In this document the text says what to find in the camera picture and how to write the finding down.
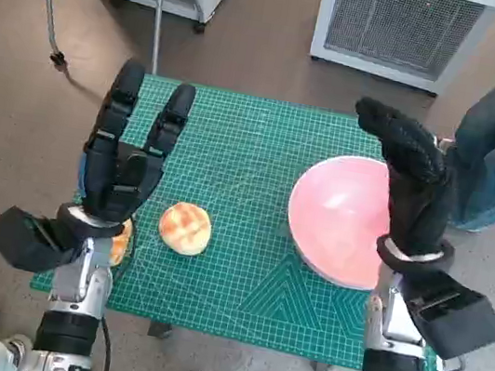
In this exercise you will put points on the white cabinet with mesh front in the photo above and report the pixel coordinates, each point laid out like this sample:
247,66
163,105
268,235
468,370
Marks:
395,25

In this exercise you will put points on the thin metal pole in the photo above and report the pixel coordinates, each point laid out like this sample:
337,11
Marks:
158,16

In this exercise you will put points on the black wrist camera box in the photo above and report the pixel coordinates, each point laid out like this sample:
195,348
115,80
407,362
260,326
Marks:
17,238
466,323

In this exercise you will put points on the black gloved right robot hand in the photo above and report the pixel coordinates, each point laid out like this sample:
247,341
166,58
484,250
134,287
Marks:
419,198

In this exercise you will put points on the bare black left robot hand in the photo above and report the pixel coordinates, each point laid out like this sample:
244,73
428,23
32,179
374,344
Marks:
106,182

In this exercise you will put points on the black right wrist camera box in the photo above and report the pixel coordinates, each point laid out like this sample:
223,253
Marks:
466,323

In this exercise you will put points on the pink bowl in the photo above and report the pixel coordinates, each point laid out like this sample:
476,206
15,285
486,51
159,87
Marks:
332,218

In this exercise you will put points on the long toy bread loaf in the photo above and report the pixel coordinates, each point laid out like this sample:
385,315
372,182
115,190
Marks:
120,245

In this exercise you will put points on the black table bracket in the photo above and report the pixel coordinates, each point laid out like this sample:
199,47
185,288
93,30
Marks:
321,368
159,330

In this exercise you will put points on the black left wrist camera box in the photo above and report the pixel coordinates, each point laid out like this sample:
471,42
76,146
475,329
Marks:
17,238

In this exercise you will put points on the round toy bread bun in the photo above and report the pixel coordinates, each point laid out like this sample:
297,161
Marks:
184,227

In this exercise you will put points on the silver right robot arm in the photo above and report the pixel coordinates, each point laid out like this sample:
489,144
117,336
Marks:
395,322

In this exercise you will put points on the green cutting mat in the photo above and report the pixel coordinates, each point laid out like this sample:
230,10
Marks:
242,156

